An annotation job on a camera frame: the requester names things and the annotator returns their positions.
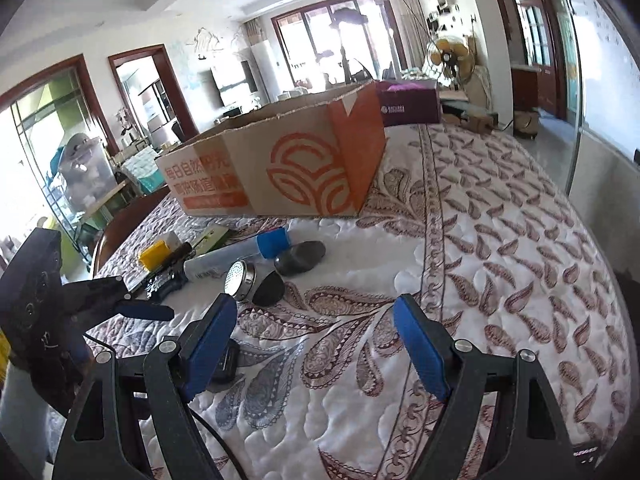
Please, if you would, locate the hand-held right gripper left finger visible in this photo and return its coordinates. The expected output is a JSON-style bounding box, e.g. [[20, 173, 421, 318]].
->
[[52, 292, 238, 480]]

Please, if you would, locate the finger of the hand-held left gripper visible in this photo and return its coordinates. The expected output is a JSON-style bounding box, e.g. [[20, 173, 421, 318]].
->
[[82, 299, 174, 333], [60, 275, 156, 311]]

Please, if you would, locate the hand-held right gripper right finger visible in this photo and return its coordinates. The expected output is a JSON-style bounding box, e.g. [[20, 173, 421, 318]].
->
[[392, 294, 583, 480]]

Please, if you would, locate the black patterned small tool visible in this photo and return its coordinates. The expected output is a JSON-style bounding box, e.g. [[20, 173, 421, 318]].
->
[[142, 265, 187, 303]]

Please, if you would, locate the green seaweed snack packet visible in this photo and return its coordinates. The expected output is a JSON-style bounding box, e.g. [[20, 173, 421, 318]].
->
[[192, 225, 231, 253]]

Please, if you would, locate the orange printed cardboard box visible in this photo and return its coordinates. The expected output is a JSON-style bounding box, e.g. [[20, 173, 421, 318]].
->
[[155, 81, 387, 218]]

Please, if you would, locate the small yellow box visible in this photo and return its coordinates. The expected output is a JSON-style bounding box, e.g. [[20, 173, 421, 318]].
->
[[138, 240, 171, 270]]

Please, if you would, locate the round metal perforated filter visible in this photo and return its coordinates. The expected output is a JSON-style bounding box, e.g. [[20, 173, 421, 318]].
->
[[223, 260, 257, 303]]

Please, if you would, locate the black oval stone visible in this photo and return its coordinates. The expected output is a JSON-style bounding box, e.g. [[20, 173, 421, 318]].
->
[[252, 270, 286, 306]]

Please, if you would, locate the white tube with blue cap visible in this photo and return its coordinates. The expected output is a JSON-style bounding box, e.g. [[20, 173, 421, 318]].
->
[[182, 227, 290, 281]]

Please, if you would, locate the clear plastic storage bin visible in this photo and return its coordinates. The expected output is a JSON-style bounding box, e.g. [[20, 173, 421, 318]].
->
[[52, 132, 113, 211]]

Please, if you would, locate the leaf patterned quilt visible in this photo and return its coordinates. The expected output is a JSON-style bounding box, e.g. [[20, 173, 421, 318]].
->
[[87, 122, 633, 480]]

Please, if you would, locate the grey oval stone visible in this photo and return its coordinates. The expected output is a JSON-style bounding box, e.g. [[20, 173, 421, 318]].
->
[[274, 241, 327, 276]]

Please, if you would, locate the teal tissue pack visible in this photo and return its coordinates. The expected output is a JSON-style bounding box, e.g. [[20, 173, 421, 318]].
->
[[120, 152, 166, 196]]

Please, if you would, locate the small cardboard box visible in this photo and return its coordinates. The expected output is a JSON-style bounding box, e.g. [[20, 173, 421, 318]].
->
[[462, 112, 501, 133]]

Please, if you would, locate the purple box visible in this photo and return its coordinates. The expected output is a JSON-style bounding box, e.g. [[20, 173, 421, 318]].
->
[[375, 80, 443, 127]]

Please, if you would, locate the white standing air conditioner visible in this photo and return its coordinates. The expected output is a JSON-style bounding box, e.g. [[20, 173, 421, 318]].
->
[[250, 42, 281, 103]]

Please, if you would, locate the yellow electric fan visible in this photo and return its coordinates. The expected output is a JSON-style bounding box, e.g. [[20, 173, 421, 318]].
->
[[426, 35, 476, 81]]

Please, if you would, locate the black floor stand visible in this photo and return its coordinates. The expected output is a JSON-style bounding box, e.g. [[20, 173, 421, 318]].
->
[[330, 7, 373, 86]]

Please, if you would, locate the brown wooden door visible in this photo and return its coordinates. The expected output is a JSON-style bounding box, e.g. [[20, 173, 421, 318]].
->
[[507, 0, 568, 121]]

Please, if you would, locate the whiteboard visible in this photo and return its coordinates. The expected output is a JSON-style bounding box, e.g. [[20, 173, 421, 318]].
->
[[552, 0, 640, 196]]

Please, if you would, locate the black cable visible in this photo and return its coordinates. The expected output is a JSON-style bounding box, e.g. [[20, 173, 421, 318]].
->
[[190, 400, 243, 480]]

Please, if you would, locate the wall television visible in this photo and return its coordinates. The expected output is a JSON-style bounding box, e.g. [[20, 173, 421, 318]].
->
[[210, 60, 258, 106]]

